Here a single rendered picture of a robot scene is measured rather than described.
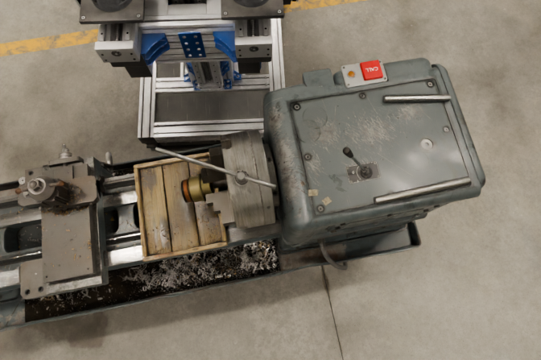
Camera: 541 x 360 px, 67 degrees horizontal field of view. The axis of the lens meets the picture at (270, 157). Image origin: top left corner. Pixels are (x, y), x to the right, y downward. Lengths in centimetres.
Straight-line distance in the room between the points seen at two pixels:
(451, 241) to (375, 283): 52
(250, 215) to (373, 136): 43
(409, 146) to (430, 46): 184
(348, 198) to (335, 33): 190
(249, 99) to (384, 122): 127
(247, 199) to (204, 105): 129
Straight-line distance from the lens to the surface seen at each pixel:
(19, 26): 334
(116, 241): 163
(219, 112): 239
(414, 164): 125
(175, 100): 246
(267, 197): 120
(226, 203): 131
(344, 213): 117
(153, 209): 157
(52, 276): 157
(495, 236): 275
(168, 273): 185
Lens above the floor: 238
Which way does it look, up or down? 72 degrees down
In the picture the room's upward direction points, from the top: 3 degrees clockwise
